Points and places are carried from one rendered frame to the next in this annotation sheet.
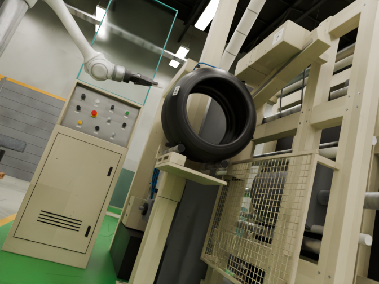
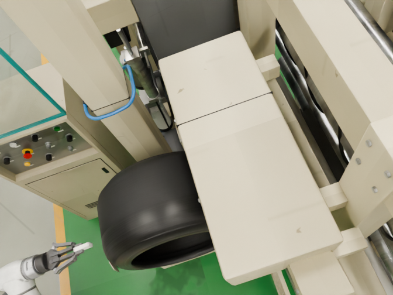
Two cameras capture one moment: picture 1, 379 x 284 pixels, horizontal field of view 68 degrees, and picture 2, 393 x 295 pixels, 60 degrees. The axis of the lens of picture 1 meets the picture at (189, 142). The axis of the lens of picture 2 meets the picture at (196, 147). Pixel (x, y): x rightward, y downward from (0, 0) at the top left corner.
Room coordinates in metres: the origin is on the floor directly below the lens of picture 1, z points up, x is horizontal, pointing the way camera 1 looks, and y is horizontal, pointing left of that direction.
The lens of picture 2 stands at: (1.32, -0.42, 2.49)
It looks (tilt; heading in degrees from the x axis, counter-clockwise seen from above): 62 degrees down; 21
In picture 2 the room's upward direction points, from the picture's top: 24 degrees counter-clockwise
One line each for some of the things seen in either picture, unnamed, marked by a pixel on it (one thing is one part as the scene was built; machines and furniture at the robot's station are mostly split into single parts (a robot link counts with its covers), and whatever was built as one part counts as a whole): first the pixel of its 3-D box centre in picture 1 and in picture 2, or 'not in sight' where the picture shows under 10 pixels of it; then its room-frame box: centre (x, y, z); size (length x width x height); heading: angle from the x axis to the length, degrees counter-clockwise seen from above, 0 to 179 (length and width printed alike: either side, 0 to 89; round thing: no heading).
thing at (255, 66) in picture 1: (271, 60); (235, 147); (1.70, -0.37, 1.71); 0.61 x 0.25 x 0.15; 16
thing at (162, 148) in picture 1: (184, 160); not in sight; (1.91, -0.01, 0.90); 0.40 x 0.03 x 0.10; 106
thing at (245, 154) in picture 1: (234, 158); not in sight; (2.05, -0.36, 1.05); 0.20 x 0.15 x 0.30; 16
